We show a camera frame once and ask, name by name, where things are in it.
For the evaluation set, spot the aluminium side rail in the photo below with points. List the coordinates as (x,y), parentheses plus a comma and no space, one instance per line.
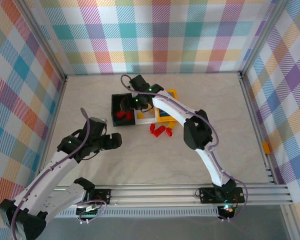
(52,125)
(255,120)

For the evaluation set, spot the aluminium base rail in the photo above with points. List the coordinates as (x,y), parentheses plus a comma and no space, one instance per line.
(152,193)

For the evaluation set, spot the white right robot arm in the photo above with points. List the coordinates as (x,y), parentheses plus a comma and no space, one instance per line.
(170,107)

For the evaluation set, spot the yellow plastic bin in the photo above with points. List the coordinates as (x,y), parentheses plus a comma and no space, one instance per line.
(165,119)

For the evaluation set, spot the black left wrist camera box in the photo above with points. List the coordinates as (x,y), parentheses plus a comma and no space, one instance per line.
(97,127)

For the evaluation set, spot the aluminium frame post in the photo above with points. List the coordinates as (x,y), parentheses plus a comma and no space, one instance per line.
(262,37)
(43,37)

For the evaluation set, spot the black plastic bin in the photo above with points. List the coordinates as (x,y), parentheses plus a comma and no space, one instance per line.
(113,110)

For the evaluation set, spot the orange block on rail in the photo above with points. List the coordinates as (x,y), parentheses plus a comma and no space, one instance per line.
(266,147)

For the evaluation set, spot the white plastic bin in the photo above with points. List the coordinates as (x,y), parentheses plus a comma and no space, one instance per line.
(146,121)

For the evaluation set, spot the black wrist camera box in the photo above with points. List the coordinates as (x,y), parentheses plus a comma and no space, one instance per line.
(97,127)
(138,82)

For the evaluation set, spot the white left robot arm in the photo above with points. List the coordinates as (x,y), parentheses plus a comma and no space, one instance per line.
(55,175)

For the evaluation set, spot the red lego brick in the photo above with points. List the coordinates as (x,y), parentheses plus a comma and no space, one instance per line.
(157,132)
(120,115)
(128,115)
(151,128)
(169,131)
(162,128)

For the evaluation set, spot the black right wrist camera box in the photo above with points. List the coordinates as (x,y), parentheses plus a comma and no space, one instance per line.
(138,82)

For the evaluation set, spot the yellow lego brick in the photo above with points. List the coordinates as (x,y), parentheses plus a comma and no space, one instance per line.
(171,125)
(140,115)

